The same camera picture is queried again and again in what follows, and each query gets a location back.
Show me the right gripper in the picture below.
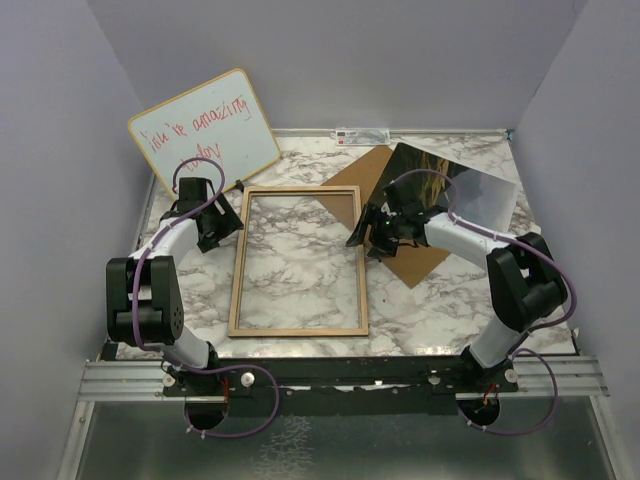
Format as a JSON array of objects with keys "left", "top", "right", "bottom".
[{"left": 346, "top": 202, "right": 403, "bottom": 258}]

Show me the wooden picture frame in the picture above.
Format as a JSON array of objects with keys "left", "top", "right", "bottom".
[{"left": 227, "top": 185, "right": 369, "bottom": 338}]

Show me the clear acrylic sheet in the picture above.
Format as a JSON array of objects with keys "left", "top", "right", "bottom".
[{"left": 240, "top": 196, "right": 359, "bottom": 329}]

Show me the landscape photo print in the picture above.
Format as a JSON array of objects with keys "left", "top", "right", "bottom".
[{"left": 369, "top": 143, "right": 518, "bottom": 232}]

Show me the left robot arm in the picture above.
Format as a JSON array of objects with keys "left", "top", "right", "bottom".
[{"left": 106, "top": 177, "right": 244, "bottom": 395}]

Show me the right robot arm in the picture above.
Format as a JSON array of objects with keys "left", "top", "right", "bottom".
[{"left": 346, "top": 180, "right": 575, "bottom": 391}]

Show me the brown backing board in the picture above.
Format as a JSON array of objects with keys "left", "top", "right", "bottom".
[{"left": 320, "top": 146, "right": 449, "bottom": 289}]

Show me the whiteboard with red writing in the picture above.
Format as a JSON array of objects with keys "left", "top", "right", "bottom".
[{"left": 128, "top": 68, "right": 281, "bottom": 199}]

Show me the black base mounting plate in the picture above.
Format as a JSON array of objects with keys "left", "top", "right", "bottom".
[{"left": 163, "top": 356, "right": 518, "bottom": 417}]

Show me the aluminium rail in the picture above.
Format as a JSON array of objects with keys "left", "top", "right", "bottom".
[{"left": 77, "top": 356, "right": 609, "bottom": 402}]

